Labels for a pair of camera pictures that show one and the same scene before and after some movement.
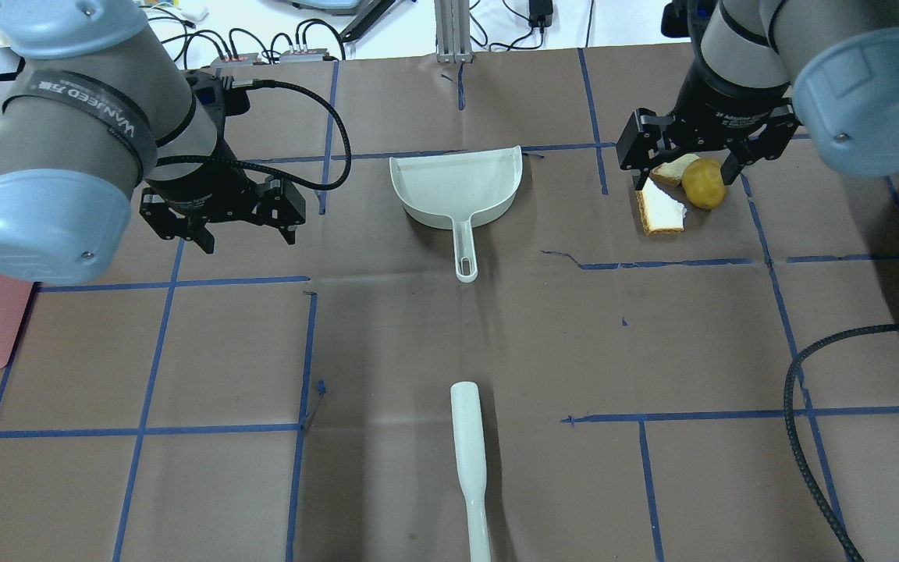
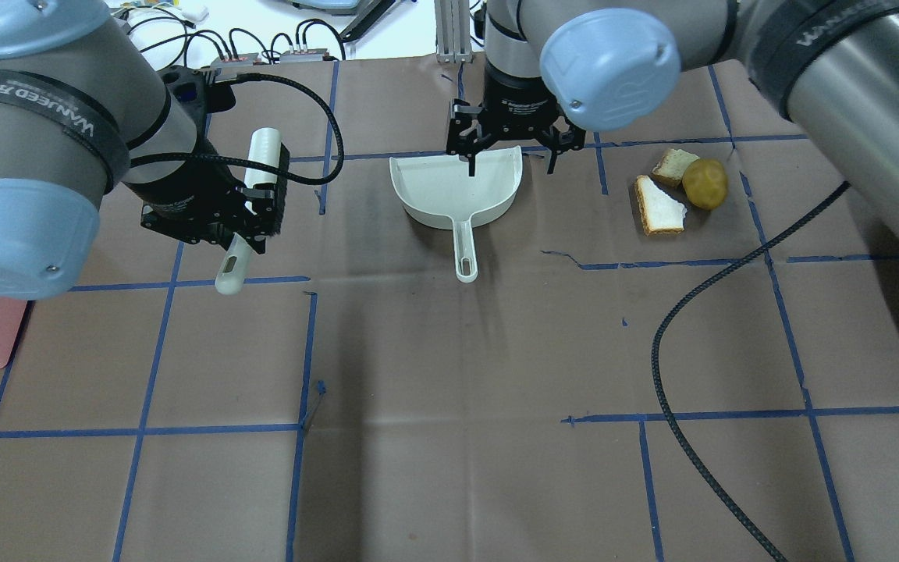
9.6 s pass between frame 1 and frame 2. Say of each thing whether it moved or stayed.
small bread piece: stayed
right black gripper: moved
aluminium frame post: stayed
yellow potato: stayed
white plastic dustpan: stayed
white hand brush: moved
